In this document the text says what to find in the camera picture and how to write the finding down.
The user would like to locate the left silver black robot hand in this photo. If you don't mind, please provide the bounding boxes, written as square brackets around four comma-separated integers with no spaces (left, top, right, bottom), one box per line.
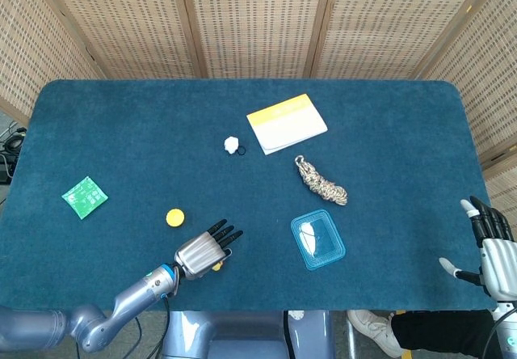
[173,218,245,281]

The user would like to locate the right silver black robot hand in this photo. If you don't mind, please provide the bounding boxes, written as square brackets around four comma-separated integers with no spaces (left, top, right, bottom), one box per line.
[439,195,517,303]

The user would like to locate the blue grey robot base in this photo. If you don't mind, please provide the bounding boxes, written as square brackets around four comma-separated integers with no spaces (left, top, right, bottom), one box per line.
[161,310,336,359]

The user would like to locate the woven bamboo screen panel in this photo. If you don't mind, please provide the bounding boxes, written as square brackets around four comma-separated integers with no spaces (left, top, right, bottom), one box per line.
[482,160,517,230]
[34,0,209,80]
[0,0,106,128]
[305,0,500,80]
[415,0,517,170]
[177,0,338,79]

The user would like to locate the black trouser leg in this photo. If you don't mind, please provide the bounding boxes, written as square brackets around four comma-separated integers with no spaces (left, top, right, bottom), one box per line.
[391,310,502,359]

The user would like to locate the clear blue plastic container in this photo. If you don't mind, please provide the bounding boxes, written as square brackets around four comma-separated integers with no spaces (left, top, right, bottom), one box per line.
[290,209,347,272]

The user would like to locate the green snack packet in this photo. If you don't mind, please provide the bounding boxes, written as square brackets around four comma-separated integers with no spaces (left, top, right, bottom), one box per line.
[61,175,109,221]

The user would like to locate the white sneaker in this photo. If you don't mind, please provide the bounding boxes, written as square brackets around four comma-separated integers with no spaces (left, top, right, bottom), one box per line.
[347,309,405,358]

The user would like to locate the dark blue table cloth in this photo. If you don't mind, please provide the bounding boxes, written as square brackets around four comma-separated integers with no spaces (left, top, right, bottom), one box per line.
[0,78,498,312]

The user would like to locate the yellow and white notebook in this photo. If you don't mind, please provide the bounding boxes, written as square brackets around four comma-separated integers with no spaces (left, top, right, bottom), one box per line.
[246,93,329,156]

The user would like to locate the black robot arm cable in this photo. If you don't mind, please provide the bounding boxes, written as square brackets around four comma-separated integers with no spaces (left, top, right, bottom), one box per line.
[74,292,173,359]

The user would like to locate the beige braided rope bundle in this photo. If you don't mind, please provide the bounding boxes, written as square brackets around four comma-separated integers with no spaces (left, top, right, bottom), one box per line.
[294,154,349,206]

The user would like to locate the black floor cable bundle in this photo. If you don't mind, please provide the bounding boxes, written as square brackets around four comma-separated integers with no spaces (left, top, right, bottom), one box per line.
[0,126,28,206]

